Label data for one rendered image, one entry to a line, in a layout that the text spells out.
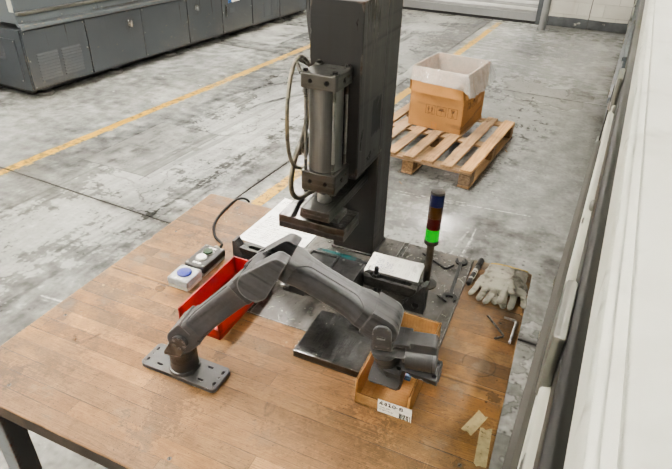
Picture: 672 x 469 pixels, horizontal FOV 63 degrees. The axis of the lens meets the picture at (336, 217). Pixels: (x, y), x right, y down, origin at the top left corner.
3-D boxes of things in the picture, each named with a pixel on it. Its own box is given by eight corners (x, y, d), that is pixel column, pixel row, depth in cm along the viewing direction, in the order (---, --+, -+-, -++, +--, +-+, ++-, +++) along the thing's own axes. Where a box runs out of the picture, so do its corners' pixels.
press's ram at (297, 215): (277, 237, 142) (273, 128, 127) (320, 194, 163) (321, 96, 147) (341, 254, 136) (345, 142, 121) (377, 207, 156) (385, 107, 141)
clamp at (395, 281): (360, 297, 150) (362, 267, 144) (364, 290, 152) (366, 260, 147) (413, 312, 145) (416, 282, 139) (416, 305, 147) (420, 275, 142)
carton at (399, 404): (353, 404, 119) (355, 379, 115) (391, 332, 139) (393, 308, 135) (410, 425, 115) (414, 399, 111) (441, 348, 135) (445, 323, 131)
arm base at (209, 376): (155, 320, 128) (134, 339, 122) (228, 346, 121) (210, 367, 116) (160, 345, 132) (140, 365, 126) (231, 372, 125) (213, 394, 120)
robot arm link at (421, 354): (439, 352, 109) (442, 304, 104) (434, 384, 102) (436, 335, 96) (381, 343, 112) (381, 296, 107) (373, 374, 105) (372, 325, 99)
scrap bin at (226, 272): (180, 326, 138) (177, 307, 135) (235, 272, 158) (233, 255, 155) (220, 340, 134) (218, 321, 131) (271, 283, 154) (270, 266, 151)
